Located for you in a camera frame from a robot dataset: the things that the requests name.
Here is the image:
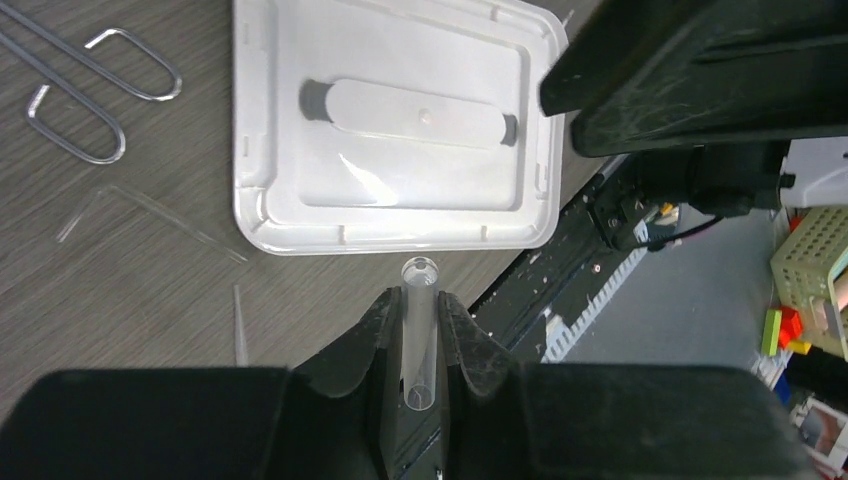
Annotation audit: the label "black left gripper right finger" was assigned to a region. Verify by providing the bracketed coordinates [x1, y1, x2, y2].
[437, 292, 524, 479]

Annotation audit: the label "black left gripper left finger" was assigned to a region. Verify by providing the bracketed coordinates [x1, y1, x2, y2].
[291, 287, 402, 479]

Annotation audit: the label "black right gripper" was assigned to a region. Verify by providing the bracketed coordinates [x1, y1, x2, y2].
[539, 1, 847, 217]

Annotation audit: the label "clear glass test tube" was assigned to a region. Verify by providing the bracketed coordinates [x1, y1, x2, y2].
[401, 257, 439, 411]

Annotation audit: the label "clear plastic pipette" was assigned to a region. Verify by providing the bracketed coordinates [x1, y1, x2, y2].
[233, 285, 249, 367]

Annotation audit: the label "white plastic bin lid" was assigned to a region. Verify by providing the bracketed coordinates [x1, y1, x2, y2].
[232, 1, 568, 255]

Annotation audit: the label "metal crucible tongs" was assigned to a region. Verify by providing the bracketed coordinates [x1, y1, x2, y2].
[1, 2, 183, 166]

